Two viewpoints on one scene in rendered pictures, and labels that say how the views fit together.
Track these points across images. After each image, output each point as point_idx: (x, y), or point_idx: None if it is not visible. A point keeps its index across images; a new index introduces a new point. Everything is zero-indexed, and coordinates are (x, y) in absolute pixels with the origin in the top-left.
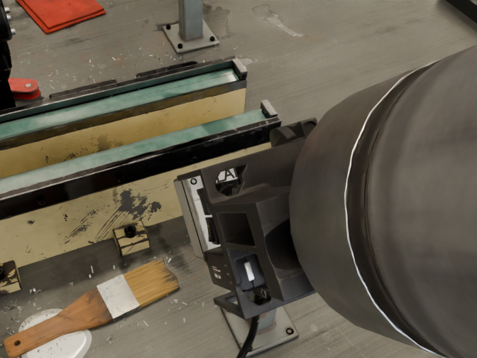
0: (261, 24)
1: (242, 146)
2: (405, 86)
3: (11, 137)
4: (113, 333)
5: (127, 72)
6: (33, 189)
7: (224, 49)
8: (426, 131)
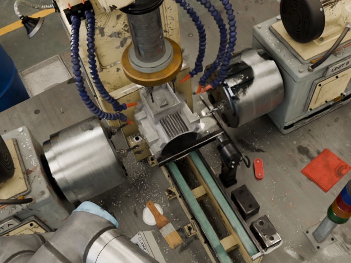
0: None
1: (215, 261)
2: (39, 236)
3: (204, 179)
4: (155, 231)
5: (282, 211)
6: (179, 193)
7: (314, 254)
8: (25, 234)
